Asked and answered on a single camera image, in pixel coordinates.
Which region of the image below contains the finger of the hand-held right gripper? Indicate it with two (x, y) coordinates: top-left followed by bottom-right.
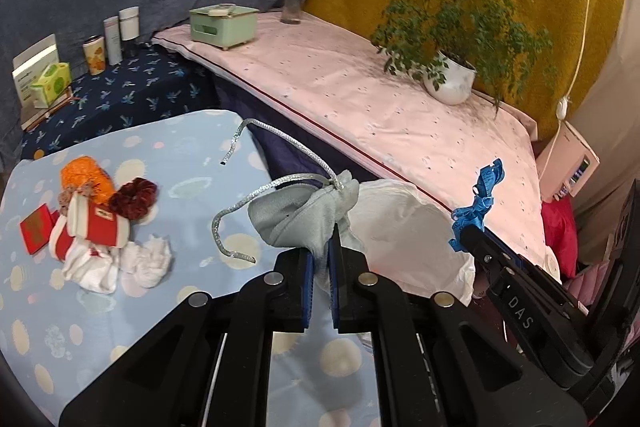
(459, 224), (523, 290)

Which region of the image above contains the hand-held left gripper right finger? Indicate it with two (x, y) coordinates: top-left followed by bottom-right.
(327, 228), (586, 427)

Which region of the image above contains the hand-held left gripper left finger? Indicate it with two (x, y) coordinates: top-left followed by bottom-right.
(59, 248), (316, 427)

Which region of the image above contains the blue ribbon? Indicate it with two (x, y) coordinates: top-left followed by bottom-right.
(449, 159), (506, 253)

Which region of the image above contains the grey drawstring pouch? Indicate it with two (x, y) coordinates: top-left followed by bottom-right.
(211, 118), (361, 295)

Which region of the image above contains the white plastic bag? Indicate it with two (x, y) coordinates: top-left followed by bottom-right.
(345, 179), (476, 305)

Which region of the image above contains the orange plastic bag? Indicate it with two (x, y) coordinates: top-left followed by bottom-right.
(60, 157), (113, 205)

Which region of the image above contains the red cloth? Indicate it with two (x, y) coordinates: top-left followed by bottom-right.
(542, 197), (578, 278)

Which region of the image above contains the pink electric device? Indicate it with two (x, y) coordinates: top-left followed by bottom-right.
(536, 119), (600, 202)

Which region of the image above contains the dark violet cloth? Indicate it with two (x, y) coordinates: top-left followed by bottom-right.
(210, 72), (386, 188)

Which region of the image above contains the crumpled white tissue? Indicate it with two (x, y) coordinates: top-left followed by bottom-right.
(120, 234), (172, 289)

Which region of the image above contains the white plant pot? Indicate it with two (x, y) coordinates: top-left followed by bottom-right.
(423, 50), (477, 106)

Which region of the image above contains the light blue planet tablecloth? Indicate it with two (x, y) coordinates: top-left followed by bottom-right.
(0, 109), (381, 427)

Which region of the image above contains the dark red scrunchie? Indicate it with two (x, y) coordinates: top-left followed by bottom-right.
(109, 178), (158, 220)

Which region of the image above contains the pink cloth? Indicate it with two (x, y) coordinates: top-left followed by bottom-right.
(151, 9), (561, 278)

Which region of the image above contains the white cloth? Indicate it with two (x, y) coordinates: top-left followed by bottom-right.
(62, 242), (121, 294)

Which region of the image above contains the green leafy plant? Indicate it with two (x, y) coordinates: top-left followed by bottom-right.
(345, 0), (558, 108)

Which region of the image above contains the navy printed cloth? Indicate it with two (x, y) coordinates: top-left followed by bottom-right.
(20, 42), (221, 162)

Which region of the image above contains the mint green tissue box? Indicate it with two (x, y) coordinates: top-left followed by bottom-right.
(189, 4), (260, 51)

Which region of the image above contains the small red box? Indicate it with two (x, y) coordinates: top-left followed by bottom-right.
(20, 204), (61, 254)

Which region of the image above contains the glass vase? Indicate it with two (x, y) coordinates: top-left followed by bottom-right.
(280, 0), (306, 25)

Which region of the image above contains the slim white tube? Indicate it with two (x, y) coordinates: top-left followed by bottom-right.
(103, 17), (123, 65)

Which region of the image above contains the orange printed can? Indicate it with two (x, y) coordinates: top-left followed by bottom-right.
(82, 36), (107, 75)

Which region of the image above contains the brown notebook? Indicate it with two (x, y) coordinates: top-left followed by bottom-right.
(21, 89), (76, 132)

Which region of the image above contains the white jar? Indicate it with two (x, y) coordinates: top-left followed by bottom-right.
(119, 7), (141, 44)

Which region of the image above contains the green tissue pack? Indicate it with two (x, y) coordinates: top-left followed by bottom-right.
(30, 62), (72, 108)

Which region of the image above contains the white cardboard carton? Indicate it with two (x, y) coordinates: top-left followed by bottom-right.
(12, 34), (61, 108)

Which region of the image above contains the white cable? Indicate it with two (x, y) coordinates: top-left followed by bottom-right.
(537, 0), (593, 168)

